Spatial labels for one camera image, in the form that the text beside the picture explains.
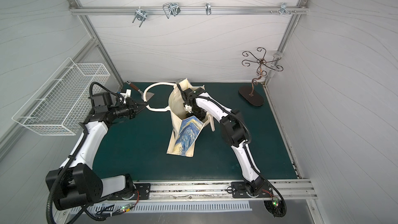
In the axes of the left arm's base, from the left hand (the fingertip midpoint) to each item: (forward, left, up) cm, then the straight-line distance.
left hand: (148, 104), depth 75 cm
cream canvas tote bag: (+15, -20, -2) cm, 25 cm away
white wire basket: (-6, +37, +6) cm, 38 cm away
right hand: (+2, -22, -20) cm, 30 cm away
